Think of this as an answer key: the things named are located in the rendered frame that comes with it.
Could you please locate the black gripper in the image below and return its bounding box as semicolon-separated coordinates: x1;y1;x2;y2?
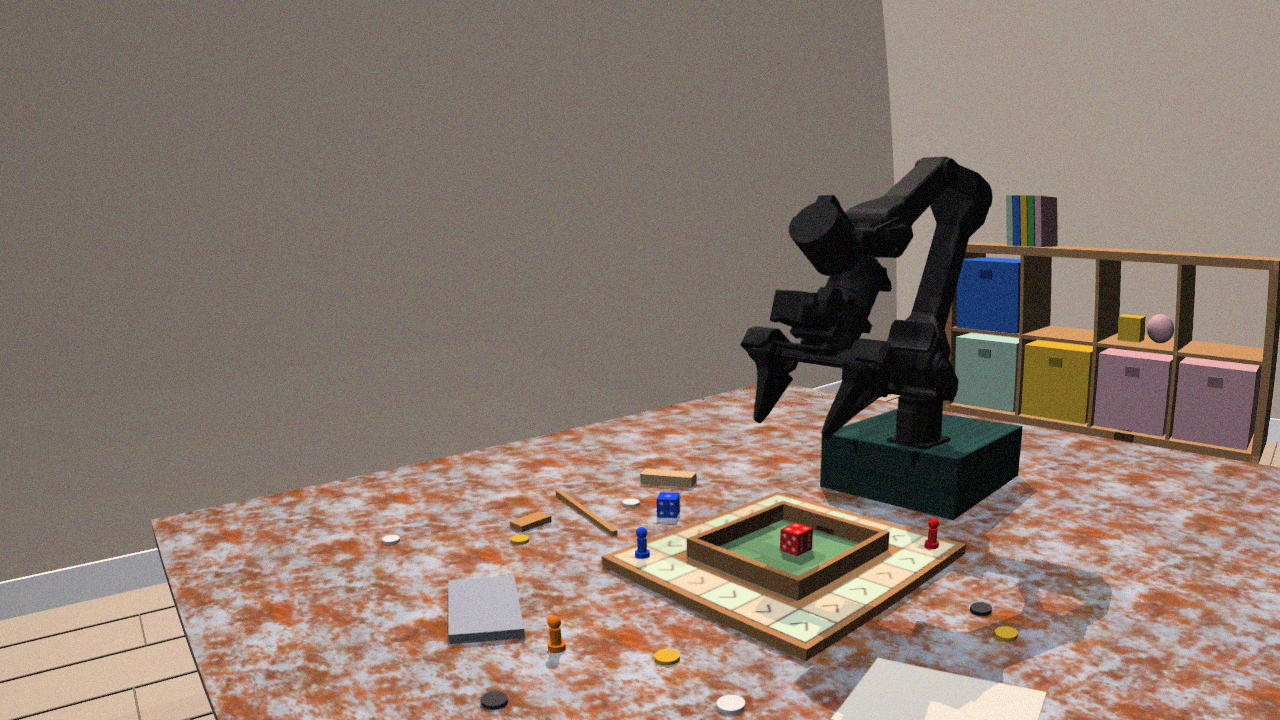
741;286;908;438

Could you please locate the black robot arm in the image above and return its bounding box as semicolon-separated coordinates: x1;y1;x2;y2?
771;156;993;450

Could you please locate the orange pawn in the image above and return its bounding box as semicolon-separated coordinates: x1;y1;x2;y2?
548;616;566;653

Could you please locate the red die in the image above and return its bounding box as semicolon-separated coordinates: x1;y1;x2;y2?
780;521;813;556

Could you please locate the orange rectangular block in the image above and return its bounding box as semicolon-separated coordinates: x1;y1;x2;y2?
509;512;550;532

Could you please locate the blue die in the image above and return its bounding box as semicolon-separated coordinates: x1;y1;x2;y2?
657;492;680;519

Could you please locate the red pawn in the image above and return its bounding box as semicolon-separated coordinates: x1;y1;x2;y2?
924;518;940;550

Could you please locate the blue pawn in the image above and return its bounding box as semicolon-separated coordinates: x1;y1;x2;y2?
635;527;650;559

